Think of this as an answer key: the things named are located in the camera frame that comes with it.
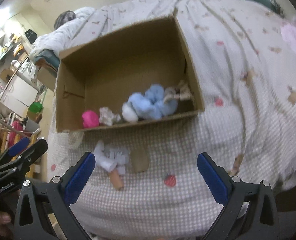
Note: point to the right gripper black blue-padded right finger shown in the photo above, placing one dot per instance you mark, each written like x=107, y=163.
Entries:
x=249, y=210

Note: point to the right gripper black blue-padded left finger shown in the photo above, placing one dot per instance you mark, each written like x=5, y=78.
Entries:
x=38, y=199

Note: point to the beige soft fabric piece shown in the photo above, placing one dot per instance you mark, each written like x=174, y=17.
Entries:
x=139, y=160

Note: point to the pink soft ball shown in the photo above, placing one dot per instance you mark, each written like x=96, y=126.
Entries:
x=90, y=119

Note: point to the person's left hand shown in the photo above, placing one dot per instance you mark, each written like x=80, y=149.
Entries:
x=5, y=219

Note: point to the wooden drying rack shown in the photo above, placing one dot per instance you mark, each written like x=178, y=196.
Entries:
x=9, y=135

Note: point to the green plastic container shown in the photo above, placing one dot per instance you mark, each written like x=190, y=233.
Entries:
x=35, y=107

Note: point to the white cabinet with clutter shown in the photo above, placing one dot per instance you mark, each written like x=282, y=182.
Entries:
x=19, y=86

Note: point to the white patterned crumpled cloth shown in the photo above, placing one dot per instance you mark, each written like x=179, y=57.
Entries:
x=107, y=117

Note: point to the white patterned bed quilt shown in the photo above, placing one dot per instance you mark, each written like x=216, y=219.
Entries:
x=247, y=74

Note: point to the brown cardboard box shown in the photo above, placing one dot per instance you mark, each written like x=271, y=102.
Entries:
x=107, y=70

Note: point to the light blue plush toy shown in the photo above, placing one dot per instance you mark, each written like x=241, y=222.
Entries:
x=154, y=104

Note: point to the grey striped pillow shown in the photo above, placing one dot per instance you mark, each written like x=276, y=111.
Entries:
x=64, y=18

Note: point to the beige knotted rope toy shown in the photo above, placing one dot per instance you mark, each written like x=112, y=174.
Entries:
x=180, y=92

